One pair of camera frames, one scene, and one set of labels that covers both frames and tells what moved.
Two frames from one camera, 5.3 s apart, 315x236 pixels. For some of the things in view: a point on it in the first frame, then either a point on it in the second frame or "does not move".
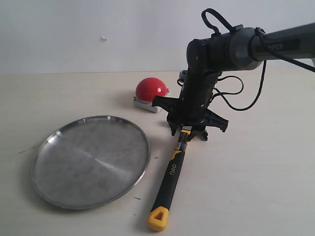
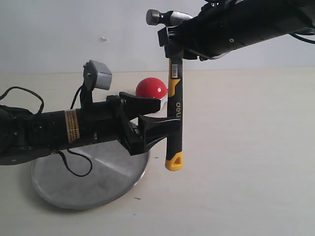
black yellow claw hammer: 158,217 → 174,157
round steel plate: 90,162 does not move
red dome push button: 146,89 does not move
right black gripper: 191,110 → 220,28
